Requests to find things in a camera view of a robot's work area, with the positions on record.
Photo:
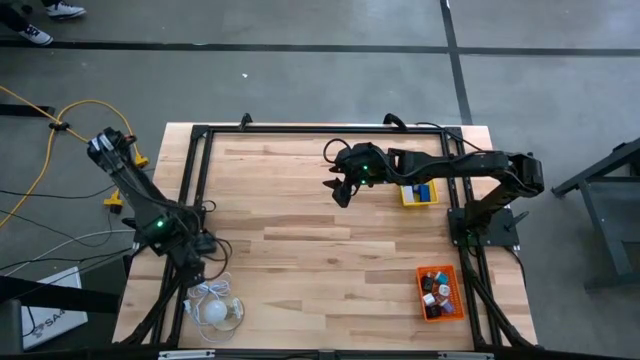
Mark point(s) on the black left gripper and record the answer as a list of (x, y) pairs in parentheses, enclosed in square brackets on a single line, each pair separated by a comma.
[(192, 272)]

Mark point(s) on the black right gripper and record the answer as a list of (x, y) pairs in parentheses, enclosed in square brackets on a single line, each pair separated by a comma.
[(362, 167)]

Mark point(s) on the blue box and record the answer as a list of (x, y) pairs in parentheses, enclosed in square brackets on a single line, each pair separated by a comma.
[(424, 192)]

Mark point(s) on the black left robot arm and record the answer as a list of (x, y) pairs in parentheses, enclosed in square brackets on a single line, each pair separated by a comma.
[(145, 200)]

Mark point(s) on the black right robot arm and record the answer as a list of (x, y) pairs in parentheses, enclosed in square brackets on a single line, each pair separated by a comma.
[(450, 165)]

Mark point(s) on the clear round dish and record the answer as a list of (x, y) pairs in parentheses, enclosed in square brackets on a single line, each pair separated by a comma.
[(239, 310)]

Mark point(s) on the yellow plastic basket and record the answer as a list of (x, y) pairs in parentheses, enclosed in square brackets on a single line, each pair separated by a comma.
[(432, 200)]

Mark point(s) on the yellow power plug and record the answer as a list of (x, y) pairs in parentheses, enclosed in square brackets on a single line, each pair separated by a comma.
[(114, 201)]

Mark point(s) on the black floor beam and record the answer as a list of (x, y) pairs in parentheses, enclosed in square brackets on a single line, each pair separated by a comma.
[(60, 296)]

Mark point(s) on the white printed box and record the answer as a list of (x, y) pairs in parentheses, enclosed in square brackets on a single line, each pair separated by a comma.
[(55, 310)]

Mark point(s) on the orange plastic basket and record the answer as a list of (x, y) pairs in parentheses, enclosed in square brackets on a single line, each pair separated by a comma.
[(455, 315)]

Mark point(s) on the black clamp lever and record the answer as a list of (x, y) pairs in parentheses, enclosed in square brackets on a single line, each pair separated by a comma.
[(517, 220)]

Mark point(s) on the grey box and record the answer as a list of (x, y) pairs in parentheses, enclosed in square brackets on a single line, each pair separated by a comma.
[(10, 330)]

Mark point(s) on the black floor bar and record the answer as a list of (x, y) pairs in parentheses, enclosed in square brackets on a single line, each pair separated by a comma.
[(25, 110)]

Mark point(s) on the black metal bench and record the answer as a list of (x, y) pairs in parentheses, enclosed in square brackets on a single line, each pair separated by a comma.
[(610, 210)]

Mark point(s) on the person's shoe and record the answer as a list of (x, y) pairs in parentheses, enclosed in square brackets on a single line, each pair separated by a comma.
[(36, 35), (66, 9)]

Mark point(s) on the person's leg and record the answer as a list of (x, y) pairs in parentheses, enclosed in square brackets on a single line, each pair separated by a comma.
[(12, 15)]

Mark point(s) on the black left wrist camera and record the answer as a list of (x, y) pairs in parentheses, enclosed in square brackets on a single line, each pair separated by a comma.
[(205, 244)]

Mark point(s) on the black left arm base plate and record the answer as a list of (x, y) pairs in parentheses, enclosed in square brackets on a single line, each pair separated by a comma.
[(140, 239)]

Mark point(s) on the silver bracket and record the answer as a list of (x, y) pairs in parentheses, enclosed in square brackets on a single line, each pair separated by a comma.
[(186, 355), (465, 356)]

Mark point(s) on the black aluminium table frame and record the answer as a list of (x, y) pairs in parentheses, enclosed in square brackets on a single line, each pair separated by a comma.
[(280, 129)]

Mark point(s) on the black table-level camera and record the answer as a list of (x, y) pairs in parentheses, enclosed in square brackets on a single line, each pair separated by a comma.
[(326, 355)]

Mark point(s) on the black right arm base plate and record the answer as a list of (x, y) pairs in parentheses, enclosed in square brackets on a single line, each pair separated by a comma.
[(502, 235)]

